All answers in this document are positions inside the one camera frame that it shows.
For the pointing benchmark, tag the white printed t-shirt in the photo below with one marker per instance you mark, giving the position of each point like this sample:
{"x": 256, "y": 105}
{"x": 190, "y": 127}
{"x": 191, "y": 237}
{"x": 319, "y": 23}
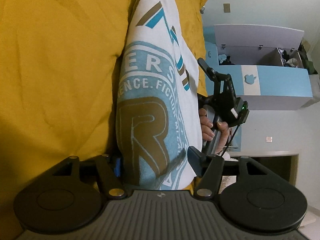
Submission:
{"x": 157, "y": 107}

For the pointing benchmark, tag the mustard yellow bed comforter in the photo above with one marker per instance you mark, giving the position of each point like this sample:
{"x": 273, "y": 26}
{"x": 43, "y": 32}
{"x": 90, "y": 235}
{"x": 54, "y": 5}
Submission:
{"x": 60, "y": 63}

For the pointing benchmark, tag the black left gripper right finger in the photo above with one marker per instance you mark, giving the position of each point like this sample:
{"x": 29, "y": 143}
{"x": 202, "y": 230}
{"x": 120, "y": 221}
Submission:
{"x": 250, "y": 174}

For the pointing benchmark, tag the blue open storage chest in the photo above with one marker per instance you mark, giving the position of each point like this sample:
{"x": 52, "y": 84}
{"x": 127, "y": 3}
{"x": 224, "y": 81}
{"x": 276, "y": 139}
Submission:
{"x": 264, "y": 63}

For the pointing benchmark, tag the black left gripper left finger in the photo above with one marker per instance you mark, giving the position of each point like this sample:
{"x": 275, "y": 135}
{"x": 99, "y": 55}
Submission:
{"x": 95, "y": 172}

